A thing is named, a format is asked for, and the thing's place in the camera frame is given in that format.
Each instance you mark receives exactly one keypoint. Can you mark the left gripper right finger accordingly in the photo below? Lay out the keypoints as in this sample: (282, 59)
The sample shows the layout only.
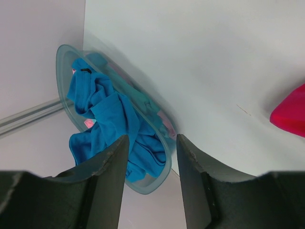
(217, 196)

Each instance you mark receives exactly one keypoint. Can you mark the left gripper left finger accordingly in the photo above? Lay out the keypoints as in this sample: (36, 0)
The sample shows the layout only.
(87, 196)

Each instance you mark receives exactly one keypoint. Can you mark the red t shirt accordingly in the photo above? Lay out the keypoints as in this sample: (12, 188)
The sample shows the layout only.
(289, 115)

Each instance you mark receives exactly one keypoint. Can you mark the pink t shirt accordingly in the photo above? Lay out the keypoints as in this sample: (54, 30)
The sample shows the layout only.
(88, 123)

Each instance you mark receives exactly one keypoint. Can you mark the blue t shirt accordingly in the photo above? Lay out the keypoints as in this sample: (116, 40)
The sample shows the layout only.
(94, 97)

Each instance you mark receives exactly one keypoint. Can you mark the translucent blue plastic basket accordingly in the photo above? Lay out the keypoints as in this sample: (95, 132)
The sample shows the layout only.
(65, 56)

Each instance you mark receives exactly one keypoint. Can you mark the light teal t shirt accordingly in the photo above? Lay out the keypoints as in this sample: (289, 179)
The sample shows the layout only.
(141, 100)

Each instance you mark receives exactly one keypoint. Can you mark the left aluminium corner post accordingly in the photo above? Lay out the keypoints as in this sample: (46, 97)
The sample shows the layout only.
(21, 120)

